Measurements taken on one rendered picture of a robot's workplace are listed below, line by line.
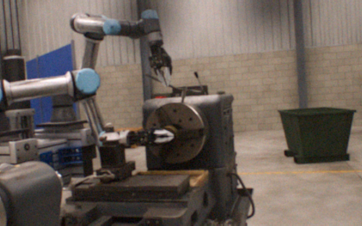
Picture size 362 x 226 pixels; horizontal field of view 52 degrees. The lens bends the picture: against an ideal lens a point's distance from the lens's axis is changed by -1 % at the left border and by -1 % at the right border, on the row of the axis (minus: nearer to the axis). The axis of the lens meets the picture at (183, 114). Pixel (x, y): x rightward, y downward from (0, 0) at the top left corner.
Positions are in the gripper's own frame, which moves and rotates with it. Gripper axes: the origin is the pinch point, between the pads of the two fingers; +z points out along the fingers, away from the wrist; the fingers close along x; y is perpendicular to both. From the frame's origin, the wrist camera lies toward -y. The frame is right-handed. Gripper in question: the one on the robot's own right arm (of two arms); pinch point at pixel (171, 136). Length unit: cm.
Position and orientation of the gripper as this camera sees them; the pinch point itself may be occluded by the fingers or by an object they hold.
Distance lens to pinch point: 173.9
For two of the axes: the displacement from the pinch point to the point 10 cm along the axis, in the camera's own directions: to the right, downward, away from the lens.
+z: 9.6, -0.5, -2.8
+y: -2.8, 0.7, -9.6
